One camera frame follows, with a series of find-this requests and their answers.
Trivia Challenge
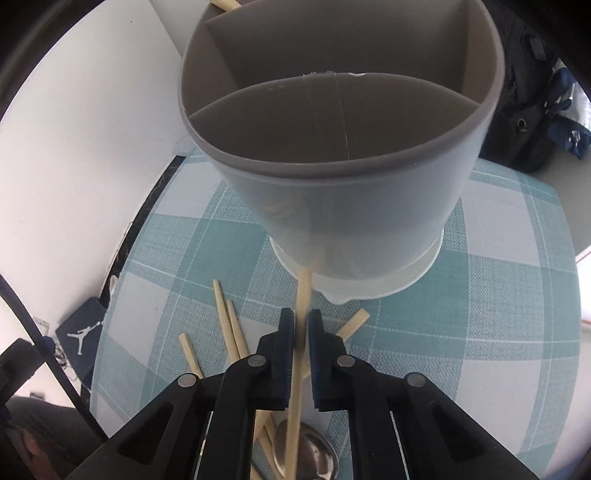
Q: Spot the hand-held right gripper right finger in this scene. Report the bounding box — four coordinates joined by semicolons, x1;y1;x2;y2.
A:
308;309;527;480

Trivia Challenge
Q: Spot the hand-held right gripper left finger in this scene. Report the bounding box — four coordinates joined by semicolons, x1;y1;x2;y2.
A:
69;308;296;480

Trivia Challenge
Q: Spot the metal spoon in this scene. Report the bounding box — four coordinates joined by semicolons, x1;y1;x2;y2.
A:
271;416;341;480

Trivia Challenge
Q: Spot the grey white utensil holder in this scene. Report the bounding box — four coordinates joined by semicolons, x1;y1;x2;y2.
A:
178;0;505;305

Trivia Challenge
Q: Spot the dark blue shoe box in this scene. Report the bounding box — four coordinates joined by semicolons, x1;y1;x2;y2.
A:
54;298;110;385

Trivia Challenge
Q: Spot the person's grey clothing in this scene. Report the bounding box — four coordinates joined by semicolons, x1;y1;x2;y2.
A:
4;394;100;480

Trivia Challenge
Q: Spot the teal checkered tablecloth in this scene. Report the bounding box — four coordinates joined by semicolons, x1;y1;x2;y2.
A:
90;154;581;480

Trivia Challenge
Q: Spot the black backpack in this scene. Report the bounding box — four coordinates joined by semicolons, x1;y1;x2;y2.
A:
480;0;562;174

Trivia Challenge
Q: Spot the folded silver blue umbrella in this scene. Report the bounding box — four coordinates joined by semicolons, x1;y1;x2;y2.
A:
545;58;591;160

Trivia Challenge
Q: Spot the black cable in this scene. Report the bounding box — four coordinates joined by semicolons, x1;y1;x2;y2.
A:
0;274;109;441

